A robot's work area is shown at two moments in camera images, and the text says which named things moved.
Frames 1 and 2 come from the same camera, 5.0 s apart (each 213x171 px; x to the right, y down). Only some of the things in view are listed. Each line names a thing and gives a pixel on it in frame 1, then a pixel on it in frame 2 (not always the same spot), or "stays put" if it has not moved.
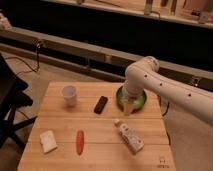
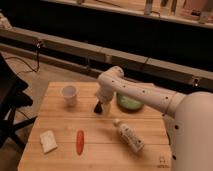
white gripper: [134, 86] -> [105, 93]
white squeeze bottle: [134, 143] stays put
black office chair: [12, 98] stays put
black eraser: [100, 104] stays put
